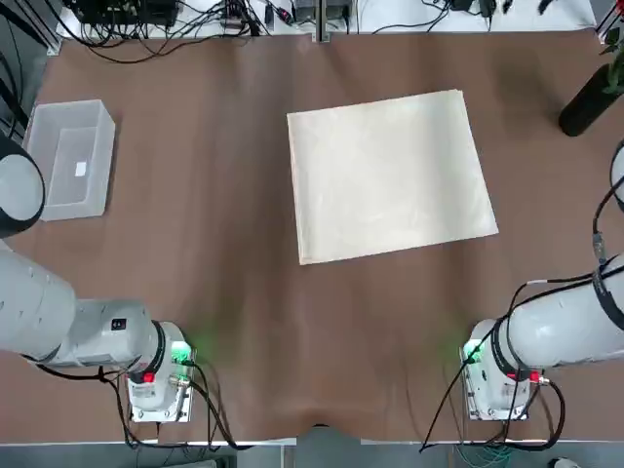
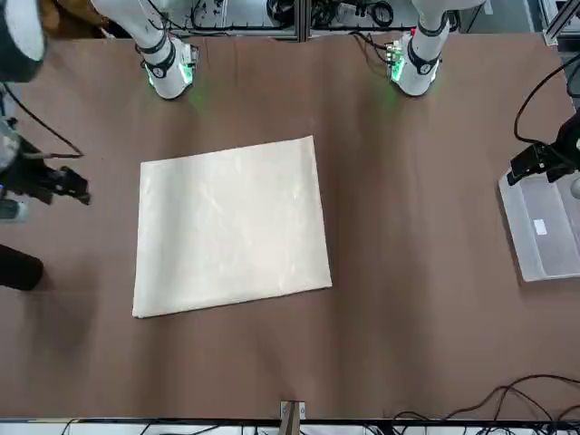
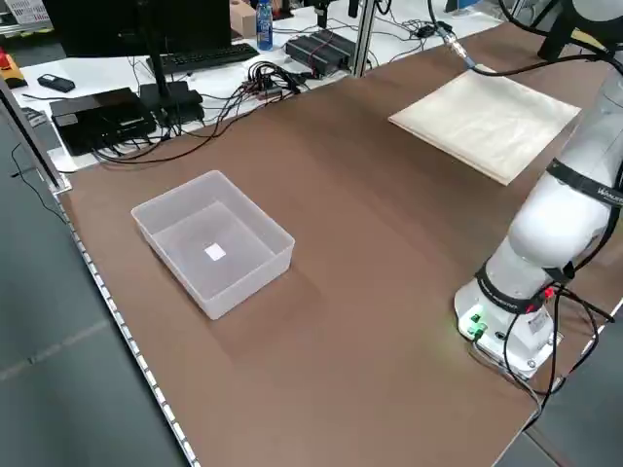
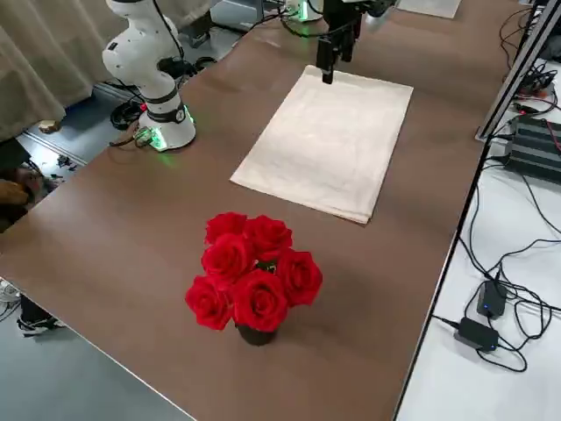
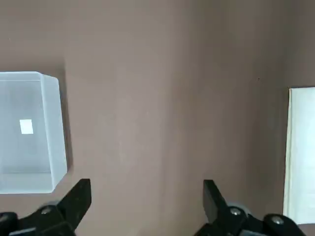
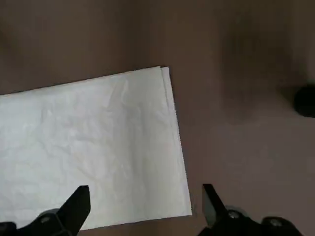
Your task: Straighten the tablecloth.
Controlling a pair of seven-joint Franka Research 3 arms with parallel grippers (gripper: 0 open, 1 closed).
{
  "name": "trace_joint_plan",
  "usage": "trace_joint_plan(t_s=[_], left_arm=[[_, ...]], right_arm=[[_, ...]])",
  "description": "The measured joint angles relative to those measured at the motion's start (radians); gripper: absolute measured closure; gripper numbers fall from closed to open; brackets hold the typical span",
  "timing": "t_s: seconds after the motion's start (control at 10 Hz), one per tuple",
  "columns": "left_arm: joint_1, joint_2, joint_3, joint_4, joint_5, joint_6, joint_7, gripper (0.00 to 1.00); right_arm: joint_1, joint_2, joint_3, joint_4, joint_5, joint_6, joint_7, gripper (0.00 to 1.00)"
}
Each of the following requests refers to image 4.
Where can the person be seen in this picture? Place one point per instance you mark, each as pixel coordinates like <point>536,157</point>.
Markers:
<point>17,193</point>

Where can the long black power adapter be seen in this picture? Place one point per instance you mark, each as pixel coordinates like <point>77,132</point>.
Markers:
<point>477,333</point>

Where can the beige curtain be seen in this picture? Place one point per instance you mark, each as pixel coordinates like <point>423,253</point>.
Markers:
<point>35,66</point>

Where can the red rose bouquet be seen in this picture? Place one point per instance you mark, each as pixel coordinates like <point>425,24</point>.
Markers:
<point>258,302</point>

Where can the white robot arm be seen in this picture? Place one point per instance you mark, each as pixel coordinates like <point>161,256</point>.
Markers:
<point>131,57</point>
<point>307,9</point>

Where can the person's foot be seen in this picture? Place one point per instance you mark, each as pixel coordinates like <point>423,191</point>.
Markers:
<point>41,326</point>

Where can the clear plastic box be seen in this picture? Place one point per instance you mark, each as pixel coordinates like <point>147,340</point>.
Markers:
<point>431,6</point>

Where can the small green circuit board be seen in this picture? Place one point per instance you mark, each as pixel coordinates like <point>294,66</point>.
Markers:
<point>142,137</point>

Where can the aluminium frame post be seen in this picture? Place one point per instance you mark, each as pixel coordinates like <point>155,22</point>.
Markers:
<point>510,83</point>

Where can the black finned power supply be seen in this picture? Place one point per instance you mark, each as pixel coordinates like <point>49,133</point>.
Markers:
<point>539,144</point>

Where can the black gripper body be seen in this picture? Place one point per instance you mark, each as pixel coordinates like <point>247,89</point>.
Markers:
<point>344,13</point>

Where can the small black power adapter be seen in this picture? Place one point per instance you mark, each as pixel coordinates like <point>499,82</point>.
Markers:
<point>491,300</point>

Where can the black usb hub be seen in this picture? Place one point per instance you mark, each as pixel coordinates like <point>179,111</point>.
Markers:
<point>537,81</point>

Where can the dark brown vase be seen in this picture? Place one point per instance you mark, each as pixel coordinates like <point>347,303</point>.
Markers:
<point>256,337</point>

